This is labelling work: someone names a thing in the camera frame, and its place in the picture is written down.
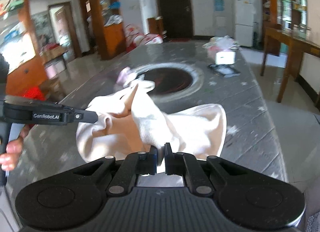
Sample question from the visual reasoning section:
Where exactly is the cream white garment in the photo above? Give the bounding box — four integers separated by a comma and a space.
76, 82, 227, 187

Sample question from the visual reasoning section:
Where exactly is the person's left hand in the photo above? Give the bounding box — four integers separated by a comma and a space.
1, 123, 30, 171

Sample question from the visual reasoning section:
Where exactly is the red plastic stool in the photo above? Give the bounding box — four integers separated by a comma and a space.
22, 86, 46, 101

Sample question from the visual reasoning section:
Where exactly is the wooden arch shelf unit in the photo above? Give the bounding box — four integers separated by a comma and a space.
1, 0, 125, 95

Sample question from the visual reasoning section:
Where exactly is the round black table cooktop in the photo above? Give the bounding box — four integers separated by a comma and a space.
133, 62, 204, 103

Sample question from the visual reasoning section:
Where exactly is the small pink white cloth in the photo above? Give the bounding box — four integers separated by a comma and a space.
116, 67, 137, 87

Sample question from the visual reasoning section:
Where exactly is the white tissue box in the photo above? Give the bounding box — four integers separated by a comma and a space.
215, 51, 236, 65

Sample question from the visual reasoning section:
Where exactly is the plastic bag pile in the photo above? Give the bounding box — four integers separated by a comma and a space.
202, 35, 240, 53

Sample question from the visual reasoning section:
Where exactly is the water dispenser with blue bottle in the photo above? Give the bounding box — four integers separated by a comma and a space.
213, 0, 227, 37

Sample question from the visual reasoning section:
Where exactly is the wooden side table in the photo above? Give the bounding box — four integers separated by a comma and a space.
260, 27, 319, 103

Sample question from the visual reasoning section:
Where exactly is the dark wooden door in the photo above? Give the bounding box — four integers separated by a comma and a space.
157, 0, 194, 39

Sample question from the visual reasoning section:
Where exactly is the white refrigerator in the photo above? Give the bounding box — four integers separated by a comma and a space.
234, 0, 255, 47

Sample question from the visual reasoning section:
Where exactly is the wooden wall display cabinet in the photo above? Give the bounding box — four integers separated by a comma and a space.
261, 0, 308, 40

